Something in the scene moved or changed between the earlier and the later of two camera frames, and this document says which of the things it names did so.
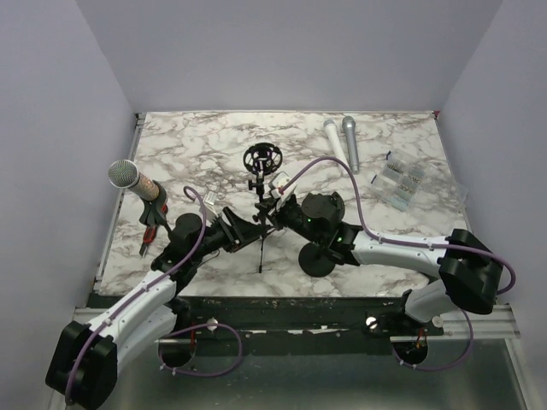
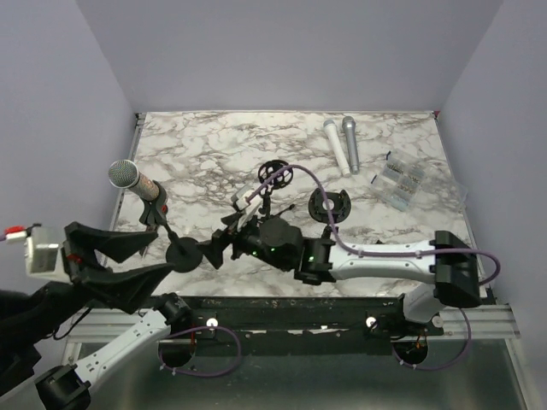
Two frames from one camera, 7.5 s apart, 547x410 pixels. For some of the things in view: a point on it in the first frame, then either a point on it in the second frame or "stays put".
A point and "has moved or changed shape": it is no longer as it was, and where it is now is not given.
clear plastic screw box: (404, 182) stays put
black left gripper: (238, 231) → (130, 286)
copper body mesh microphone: (126, 173) stays put
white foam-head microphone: (335, 139) has moved or changed shape
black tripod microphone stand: (261, 159) has moved or changed shape
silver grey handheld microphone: (349, 127) stays put
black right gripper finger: (267, 206) → (224, 236)
